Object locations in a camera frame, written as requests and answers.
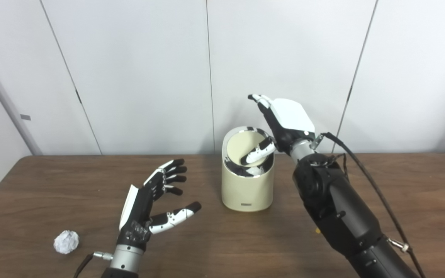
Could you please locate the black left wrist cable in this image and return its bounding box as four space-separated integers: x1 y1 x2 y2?
73 251 114 278

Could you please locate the black bin liner bag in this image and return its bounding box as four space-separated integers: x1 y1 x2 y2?
224 154 274 177

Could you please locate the grey wall corner post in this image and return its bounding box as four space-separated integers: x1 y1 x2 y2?
0 39 43 156

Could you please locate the white paper ball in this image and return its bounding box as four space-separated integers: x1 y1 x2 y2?
53 230 80 254

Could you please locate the cream-colored bin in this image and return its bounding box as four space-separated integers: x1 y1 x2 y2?
221 126 275 212

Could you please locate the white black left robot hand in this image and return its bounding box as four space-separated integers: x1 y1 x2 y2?
116 159 202 251

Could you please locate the round cream bin lid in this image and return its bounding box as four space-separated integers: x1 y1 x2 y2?
226 131 269 166

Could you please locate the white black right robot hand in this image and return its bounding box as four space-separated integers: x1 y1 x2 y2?
240 94 316 164

